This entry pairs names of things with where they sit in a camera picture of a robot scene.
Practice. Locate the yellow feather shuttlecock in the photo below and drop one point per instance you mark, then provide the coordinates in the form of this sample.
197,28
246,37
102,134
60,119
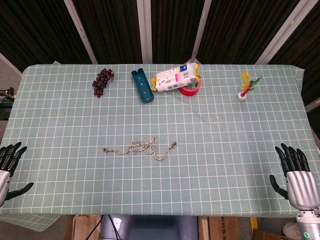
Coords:
245,81

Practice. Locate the teal plastic tray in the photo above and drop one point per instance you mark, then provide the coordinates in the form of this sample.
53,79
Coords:
143,86

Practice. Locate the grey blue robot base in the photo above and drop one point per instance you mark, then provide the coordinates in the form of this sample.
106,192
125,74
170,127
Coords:
155,228

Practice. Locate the white shoe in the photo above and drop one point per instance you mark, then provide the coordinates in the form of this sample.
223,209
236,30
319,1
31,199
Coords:
291,231

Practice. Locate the red tape roll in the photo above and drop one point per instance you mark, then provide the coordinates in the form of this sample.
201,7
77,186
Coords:
188,92

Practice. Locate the green checked tablecloth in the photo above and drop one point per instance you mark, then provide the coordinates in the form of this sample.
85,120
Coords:
160,180

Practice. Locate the light wooden slat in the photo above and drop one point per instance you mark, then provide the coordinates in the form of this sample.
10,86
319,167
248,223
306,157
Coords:
203,230

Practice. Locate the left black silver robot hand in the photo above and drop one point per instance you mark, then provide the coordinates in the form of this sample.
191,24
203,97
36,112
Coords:
5,182

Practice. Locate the dark red grape bunch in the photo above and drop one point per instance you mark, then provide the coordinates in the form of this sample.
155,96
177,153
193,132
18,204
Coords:
101,81

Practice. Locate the white frame post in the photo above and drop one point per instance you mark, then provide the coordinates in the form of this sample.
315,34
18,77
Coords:
81,32
281,32
145,30
312,105
201,30

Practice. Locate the brown cardboard box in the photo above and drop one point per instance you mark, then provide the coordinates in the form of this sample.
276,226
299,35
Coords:
80,228
230,228

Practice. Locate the white noodle package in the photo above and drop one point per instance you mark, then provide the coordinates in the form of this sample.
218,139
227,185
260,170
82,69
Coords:
175,78

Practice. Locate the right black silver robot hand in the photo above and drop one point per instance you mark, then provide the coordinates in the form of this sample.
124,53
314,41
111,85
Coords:
301,187

